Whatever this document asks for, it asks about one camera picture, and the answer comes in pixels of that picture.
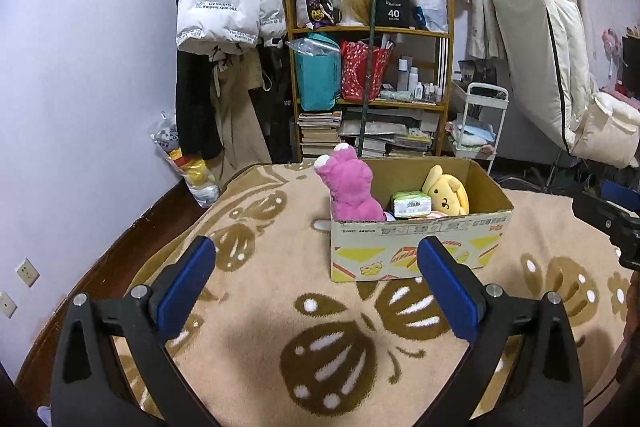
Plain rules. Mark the teal shopping bag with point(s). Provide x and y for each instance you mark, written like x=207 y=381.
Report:
x=318 y=72

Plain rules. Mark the yellow dog plush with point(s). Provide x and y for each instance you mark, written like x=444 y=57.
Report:
x=447 y=193

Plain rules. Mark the wooden bookshelf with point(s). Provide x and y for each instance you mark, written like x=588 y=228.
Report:
x=441 y=68

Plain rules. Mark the red gift bag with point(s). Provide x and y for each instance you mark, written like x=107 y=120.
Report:
x=355 y=58

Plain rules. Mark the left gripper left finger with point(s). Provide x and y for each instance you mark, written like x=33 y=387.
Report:
x=89 y=386

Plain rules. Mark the stack of books left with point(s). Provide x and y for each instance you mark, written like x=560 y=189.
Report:
x=319 y=132

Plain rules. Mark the pile of books right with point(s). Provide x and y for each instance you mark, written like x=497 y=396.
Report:
x=390 y=132

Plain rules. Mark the printed cardboard box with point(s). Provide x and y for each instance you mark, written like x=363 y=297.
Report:
x=384 y=251

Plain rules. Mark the green tissue pack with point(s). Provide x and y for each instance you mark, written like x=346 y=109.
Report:
x=412 y=204

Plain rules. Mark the beige patterned fleece blanket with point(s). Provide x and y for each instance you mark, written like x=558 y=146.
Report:
x=273 y=341

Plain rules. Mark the green pole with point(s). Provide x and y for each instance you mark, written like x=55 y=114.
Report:
x=369 y=75

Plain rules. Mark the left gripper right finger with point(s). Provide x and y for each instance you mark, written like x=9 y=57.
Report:
x=544 y=385

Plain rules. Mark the beige hanging coat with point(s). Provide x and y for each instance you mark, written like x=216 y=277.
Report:
x=243 y=144

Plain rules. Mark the bag of plush toys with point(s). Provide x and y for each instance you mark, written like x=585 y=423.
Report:
x=200 y=181

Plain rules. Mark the pink bear plush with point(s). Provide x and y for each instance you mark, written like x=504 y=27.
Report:
x=349 y=180

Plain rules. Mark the white wall socket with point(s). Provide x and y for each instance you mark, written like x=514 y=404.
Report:
x=27 y=273

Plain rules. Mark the white rolling cart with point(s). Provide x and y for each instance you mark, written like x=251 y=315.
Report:
x=475 y=132

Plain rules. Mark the white bottles on shelf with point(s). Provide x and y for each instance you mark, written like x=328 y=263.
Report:
x=417 y=82

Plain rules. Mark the black box with 40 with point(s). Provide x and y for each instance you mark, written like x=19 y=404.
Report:
x=393 y=13

